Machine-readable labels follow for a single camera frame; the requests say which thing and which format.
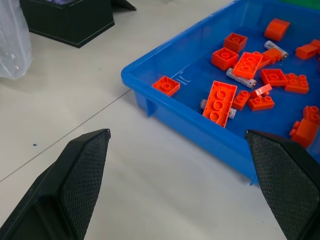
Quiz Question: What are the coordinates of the blue plastic tray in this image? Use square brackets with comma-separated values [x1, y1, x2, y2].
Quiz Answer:
[120, 0, 320, 186]

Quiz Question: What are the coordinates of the black angular object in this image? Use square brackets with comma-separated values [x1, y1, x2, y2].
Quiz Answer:
[111, 0, 137, 12]

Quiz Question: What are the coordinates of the clear plastic bag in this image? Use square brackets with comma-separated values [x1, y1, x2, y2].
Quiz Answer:
[0, 0, 33, 80]

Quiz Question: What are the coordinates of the orange flat piece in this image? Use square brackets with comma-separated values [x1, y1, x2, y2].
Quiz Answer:
[249, 83, 273, 99]

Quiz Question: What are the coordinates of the orange long brick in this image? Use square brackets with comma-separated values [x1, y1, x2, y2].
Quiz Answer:
[201, 80, 238, 129]
[232, 51, 264, 80]

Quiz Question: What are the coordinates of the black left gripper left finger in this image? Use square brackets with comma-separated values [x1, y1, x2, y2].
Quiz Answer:
[0, 128, 111, 240]

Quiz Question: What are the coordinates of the black leather box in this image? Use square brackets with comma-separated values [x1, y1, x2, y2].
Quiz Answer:
[19, 0, 116, 49]

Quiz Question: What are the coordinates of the orange studded square brick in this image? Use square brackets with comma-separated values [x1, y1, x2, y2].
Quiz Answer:
[284, 72, 310, 95]

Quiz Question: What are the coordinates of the small orange brick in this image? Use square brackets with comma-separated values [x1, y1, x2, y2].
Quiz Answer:
[232, 89, 252, 111]

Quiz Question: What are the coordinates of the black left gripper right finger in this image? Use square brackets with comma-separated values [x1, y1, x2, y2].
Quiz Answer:
[244, 129, 320, 240]

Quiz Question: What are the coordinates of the white AA battery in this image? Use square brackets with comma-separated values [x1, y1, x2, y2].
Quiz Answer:
[199, 98, 237, 120]
[264, 40, 289, 61]
[226, 67, 257, 89]

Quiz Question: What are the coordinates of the orange two-stud brick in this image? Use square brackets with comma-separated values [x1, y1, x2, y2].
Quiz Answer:
[247, 95, 276, 112]

